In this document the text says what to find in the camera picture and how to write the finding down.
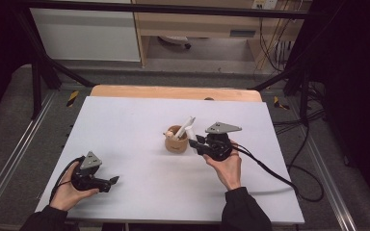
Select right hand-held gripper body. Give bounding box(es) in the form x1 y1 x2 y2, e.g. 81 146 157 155
203 121 243 162

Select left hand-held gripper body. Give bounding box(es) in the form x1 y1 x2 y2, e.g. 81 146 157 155
71 150 112 193

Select small white cylinder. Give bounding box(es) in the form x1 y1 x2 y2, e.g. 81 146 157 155
184 125 198 142

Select white pen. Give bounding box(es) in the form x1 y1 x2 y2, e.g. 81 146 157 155
173 118 192 140

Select brown pen holder cup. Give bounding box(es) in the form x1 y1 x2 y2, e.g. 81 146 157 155
163 124 189 154

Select person's left hand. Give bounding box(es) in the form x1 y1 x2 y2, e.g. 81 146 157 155
49 161 100 212

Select person's right hand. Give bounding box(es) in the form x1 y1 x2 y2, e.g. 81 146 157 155
202 141 243 192

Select white table board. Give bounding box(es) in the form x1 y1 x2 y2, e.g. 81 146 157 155
33 95 305 224

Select wooden table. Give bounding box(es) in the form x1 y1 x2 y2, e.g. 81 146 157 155
90 84 264 103

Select yellow black tape strip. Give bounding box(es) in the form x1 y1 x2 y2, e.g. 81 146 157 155
66 90 80 109
273 95 291 111

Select office chair base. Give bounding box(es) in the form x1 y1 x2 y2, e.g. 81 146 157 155
157 36 193 50

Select wooden desk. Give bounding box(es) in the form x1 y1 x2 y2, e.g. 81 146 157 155
131 0 312 70

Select white cabinet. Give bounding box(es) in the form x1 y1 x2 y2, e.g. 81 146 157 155
30 8 142 63

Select white power strip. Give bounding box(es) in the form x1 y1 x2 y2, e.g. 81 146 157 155
251 0 278 11

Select black curtain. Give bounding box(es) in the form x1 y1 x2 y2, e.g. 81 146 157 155
0 0 35 129
288 0 370 219

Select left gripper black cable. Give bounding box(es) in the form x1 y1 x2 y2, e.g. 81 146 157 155
49 156 86 201

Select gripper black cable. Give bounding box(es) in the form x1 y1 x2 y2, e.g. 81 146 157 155
49 156 86 201
230 143 325 203

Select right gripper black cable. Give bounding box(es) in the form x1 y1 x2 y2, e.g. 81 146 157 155
230 143 325 203

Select aluminium floor rail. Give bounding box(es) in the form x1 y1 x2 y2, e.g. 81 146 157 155
302 128 357 231
0 90 59 219

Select black floor cables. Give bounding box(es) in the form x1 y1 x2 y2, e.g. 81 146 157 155
271 81 327 136

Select hanging cables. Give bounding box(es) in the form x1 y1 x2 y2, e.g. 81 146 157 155
258 15 295 73

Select black metal frame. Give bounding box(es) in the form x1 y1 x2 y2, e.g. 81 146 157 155
13 0 316 121

